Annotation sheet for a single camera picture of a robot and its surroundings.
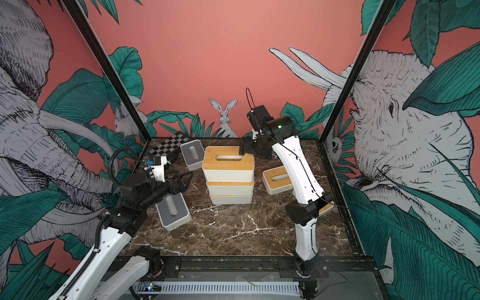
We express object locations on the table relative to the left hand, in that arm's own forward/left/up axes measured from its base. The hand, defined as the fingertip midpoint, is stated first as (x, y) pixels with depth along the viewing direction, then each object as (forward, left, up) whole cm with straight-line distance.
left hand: (187, 170), depth 71 cm
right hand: (+6, -23, +4) cm, 24 cm away
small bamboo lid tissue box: (+8, -40, -24) cm, 47 cm away
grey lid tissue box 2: (+30, +7, -26) cm, 41 cm away
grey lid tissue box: (-5, +12, -27) cm, 30 cm away
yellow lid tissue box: (-1, -14, -25) cm, 29 cm away
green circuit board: (-34, +14, -29) cm, 47 cm away
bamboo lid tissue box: (+3, -14, 0) cm, 15 cm away
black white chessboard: (+40, +19, -25) cm, 51 cm away
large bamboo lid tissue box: (-1, -16, -13) cm, 20 cm away
